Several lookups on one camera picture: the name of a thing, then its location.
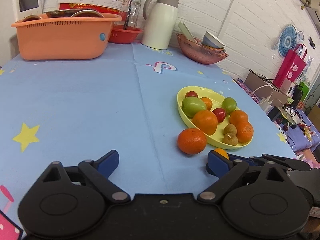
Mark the metal bowls in basket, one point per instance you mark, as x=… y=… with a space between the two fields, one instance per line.
x=62 y=14

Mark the small red tomato in plate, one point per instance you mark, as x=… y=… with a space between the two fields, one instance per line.
x=191 y=94

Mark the white thermos jug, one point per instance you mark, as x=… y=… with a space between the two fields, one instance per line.
x=160 y=16

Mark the brown longan fruit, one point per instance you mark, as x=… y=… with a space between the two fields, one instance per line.
x=230 y=139
x=230 y=128

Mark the large green fruit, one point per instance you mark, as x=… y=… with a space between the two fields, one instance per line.
x=191 y=105

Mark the light blue tablecloth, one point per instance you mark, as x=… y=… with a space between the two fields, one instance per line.
x=125 y=100

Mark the blue white stacked bowls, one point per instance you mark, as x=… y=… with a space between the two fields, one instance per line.
x=212 y=41

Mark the white appliance with screen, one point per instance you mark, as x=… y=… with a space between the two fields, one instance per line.
x=11 y=12

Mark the large orange mandarin on cloth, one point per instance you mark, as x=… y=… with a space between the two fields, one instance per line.
x=191 y=141

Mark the pink gift bag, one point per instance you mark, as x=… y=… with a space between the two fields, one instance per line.
x=292 y=66

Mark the small green fruit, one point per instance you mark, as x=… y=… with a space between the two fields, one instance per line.
x=229 y=105

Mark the red plastic colander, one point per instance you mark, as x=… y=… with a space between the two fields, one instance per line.
x=120 y=35

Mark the big orange in plate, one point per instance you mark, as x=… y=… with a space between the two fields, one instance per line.
x=206 y=121

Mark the small orange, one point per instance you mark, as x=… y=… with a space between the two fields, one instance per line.
x=222 y=152

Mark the white plate in bowl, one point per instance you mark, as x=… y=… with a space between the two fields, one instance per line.
x=185 y=31

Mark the yellow-orange small citrus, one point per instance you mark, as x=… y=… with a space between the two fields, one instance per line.
x=208 y=102

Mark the green gift bag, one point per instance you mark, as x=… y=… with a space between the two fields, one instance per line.
x=305 y=90

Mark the mandarin in plate rear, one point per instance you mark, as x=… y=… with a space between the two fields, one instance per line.
x=238 y=116

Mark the pink glass bowl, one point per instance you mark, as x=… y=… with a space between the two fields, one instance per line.
x=200 y=53

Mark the orange plastic basket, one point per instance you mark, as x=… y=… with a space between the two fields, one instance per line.
x=64 y=38

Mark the yellow oval plate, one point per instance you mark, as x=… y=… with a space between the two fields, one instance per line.
x=222 y=122

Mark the glass cup in colander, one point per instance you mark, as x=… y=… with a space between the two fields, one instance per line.
x=129 y=13

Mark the mandarin in plate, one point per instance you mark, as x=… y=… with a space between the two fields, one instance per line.
x=238 y=116
x=244 y=132

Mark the mandarin in plate front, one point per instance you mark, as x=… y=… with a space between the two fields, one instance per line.
x=244 y=132

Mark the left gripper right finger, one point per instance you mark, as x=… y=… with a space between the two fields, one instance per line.
x=229 y=174

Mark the blue round fan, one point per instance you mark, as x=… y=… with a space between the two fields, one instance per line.
x=287 y=40

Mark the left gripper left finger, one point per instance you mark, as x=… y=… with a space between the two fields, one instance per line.
x=97 y=173

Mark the cardboard box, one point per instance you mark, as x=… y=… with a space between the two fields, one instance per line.
x=264 y=88

